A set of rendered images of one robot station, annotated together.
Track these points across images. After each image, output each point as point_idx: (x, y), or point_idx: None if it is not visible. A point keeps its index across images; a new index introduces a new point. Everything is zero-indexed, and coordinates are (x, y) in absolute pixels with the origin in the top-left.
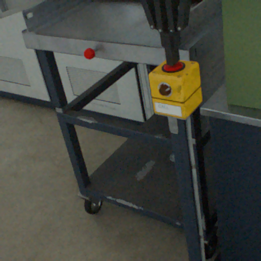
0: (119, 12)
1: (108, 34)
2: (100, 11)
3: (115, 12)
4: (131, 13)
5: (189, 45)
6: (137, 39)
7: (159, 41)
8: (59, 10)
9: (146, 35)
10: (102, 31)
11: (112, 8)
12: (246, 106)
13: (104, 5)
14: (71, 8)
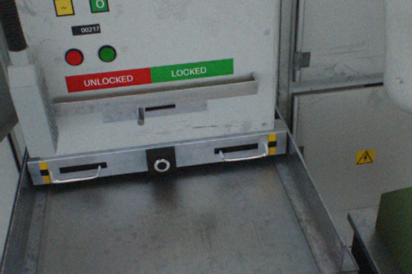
0: (137, 215)
1: (186, 273)
2: (95, 220)
3: (128, 217)
4: (162, 213)
5: (344, 259)
6: (253, 273)
7: (292, 264)
8: (20, 245)
9: (256, 258)
10: (165, 269)
11: (109, 208)
12: None
13: (84, 204)
14: (27, 228)
